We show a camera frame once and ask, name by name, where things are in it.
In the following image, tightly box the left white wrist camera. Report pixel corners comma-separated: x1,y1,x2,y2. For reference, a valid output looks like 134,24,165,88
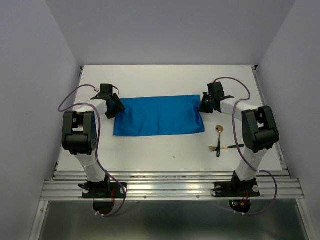
93,87,100,93

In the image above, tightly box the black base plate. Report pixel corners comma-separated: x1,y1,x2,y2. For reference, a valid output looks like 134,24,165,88
78,182,124,199
211,181,261,199

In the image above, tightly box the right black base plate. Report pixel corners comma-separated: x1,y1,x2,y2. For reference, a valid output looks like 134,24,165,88
211,181,261,199

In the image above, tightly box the blue cloth napkin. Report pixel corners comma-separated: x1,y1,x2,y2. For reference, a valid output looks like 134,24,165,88
113,95,205,137

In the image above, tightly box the gold spoon green handle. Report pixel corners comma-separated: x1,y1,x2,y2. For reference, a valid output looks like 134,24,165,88
215,125,224,158

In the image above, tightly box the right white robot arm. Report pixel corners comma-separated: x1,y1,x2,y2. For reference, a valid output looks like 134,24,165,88
198,81,280,197

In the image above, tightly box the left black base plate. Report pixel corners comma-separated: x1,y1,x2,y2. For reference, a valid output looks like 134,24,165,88
78,182,124,199

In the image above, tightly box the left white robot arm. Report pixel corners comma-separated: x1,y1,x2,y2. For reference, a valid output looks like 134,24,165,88
58,83,125,199

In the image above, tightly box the gold fork green handle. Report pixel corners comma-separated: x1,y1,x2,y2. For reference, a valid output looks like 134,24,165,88
208,144,245,152

